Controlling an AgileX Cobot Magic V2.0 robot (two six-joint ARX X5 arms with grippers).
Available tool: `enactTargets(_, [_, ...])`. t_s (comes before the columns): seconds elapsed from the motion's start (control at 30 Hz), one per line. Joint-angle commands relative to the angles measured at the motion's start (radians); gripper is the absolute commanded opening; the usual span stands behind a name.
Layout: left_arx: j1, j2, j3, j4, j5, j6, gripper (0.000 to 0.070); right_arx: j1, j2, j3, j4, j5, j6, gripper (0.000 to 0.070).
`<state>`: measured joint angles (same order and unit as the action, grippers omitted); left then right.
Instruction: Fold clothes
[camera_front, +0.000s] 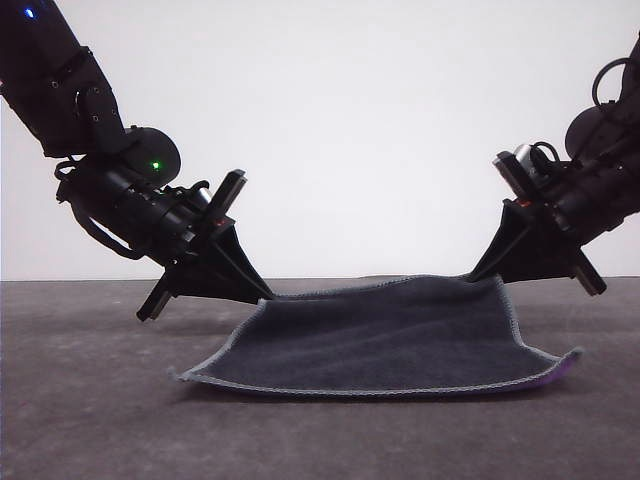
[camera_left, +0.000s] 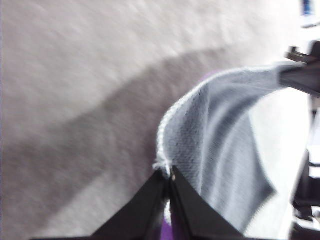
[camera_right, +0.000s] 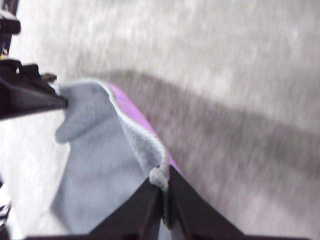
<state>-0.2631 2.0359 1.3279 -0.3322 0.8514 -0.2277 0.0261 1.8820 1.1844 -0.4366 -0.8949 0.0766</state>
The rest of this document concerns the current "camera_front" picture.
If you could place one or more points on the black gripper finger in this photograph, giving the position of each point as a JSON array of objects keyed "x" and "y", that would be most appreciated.
[
  {"x": 542, "y": 262},
  {"x": 215, "y": 286},
  {"x": 235, "y": 260},
  {"x": 510, "y": 240}
]

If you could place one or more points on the grey table cloth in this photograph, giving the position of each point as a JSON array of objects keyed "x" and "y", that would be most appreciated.
[{"x": 100, "y": 425}]

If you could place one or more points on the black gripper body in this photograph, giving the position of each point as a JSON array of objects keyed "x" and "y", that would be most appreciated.
[
  {"x": 150, "y": 220},
  {"x": 585, "y": 210}
]

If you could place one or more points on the purple towel with grey hem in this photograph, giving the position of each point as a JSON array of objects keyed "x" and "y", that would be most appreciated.
[{"x": 380, "y": 345}]

